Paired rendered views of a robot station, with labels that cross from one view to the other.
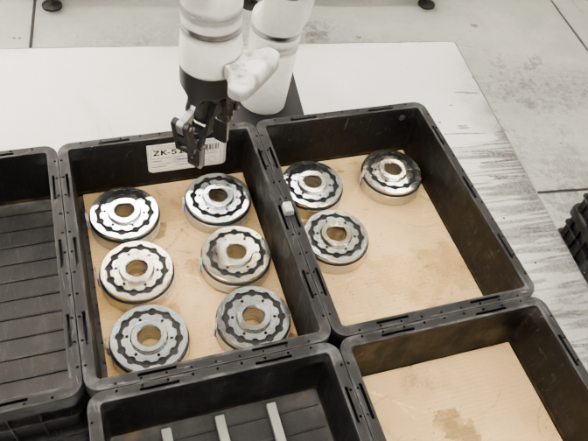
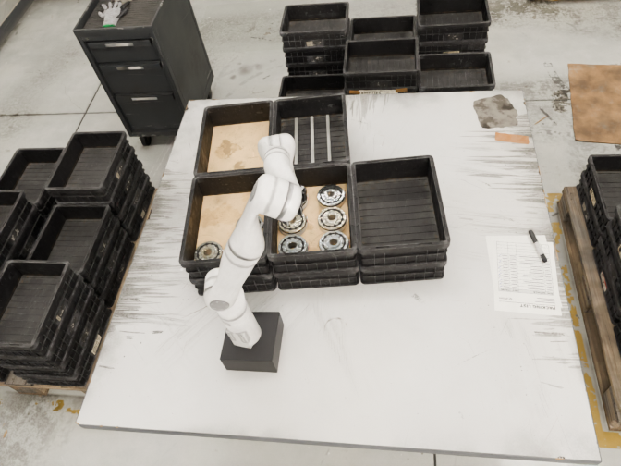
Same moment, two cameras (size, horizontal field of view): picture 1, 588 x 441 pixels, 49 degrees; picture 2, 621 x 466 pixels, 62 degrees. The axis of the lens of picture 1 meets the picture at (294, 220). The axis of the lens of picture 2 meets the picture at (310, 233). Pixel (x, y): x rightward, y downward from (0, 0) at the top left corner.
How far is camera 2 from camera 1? 182 cm
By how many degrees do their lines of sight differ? 72
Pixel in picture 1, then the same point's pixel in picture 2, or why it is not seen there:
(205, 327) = (310, 204)
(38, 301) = (371, 220)
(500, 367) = not seen: hidden behind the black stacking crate
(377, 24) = not seen: outside the picture
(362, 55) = (153, 413)
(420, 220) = (207, 238)
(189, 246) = (310, 235)
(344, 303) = not seen: hidden behind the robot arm
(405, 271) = (226, 216)
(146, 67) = (310, 414)
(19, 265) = (378, 234)
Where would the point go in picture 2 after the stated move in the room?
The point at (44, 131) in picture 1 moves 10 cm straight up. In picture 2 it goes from (378, 360) to (377, 347)
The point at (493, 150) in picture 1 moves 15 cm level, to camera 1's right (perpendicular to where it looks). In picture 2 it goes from (124, 318) to (92, 305)
